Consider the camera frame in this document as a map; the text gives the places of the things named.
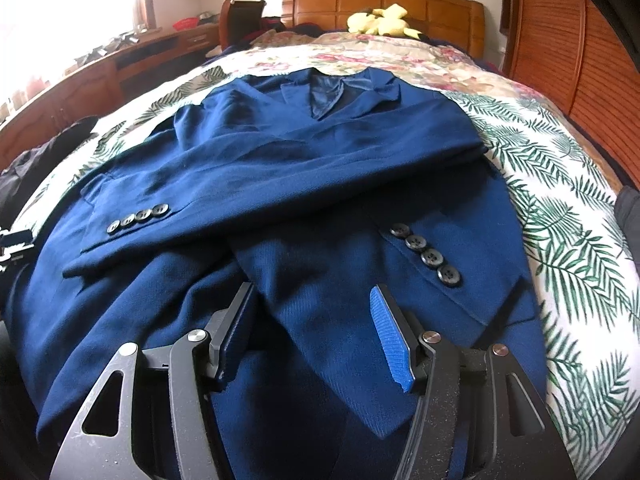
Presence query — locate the blue suit jacket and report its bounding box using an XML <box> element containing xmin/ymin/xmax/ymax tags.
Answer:
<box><xmin>2</xmin><ymin>66</ymin><xmax>551</xmax><ymax>480</ymax></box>

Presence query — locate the black garment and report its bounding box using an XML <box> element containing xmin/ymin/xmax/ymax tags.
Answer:
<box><xmin>0</xmin><ymin>116</ymin><xmax>101</xmax><ymax>233</ymax></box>

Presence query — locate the black metal device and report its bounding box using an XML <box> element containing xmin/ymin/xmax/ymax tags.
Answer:
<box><xmin>75</xmin><ymin>30</ymin><xmax>147</xmax><ymax>62</ymax></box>

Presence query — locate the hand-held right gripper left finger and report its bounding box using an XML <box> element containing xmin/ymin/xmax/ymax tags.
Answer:
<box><xmin>50</xmin><ymin>281</ymin><xmax>258</xmax><ymax>480</ymax></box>

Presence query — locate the wooden chair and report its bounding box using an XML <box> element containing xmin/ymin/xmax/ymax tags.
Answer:
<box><xmin>219</xmin><ymin>0</ymin><xmax>267</xmax><ymax>47</ymax></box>

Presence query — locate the wooden desk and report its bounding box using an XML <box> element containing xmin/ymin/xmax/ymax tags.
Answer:
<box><xmin>0</xmin><ymin>22</ymin><xmax>221</xmax><ymax>171</ymax></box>

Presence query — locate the wooden framed window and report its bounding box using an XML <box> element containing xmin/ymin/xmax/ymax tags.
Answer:
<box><xmin>0</xmin><ymin>0</ymin><xmax>158</xmax><ymax>81</ymax></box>

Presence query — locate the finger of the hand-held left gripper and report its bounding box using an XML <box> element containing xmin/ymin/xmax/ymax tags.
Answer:
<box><xmin>0</xmin><ymin>228</ymin><xmax>36</xmax><ymax>274</ymax></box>

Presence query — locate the yellow plush toy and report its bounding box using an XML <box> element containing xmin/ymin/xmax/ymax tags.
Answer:
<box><xmin>347</xmin><ymin>4</ymin><xmax>426</xmax><ymax>41</ymax></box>

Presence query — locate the leaf print bed sheet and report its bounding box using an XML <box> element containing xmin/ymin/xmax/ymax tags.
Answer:
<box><xmin>15</xmin><ymin>57</ymin><xmax>640</xmax><ymax>480</ymax></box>

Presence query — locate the floral quilt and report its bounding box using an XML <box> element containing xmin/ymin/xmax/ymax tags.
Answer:
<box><xmin>200</xmin><ymin>32</ymin><xmax>501</xmax><ymax>97</ymax></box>

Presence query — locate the wooden slatted wardrobe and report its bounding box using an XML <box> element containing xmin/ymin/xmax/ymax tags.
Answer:
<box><xmin>502</xmin><ymin>0</ymin><xmax>640</xmax><ymax>186</ymax></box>

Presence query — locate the grey cloth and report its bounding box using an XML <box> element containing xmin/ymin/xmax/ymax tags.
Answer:
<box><xmin>614</xmin><ymin>185</ymin><xmax>640</xmax><ymax>247</ymax></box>

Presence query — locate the wooden bed headboard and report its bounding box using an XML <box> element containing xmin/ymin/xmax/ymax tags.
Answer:
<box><xmin>281</xmin><ymin>0</ymin><xmax>487</xmax><ymax>56</ymax></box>

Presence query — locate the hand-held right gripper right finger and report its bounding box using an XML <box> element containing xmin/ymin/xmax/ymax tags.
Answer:
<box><xmin>369</xmin><ymin>284</ymin><xmax>561</xmax><ymax>480</ymax></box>

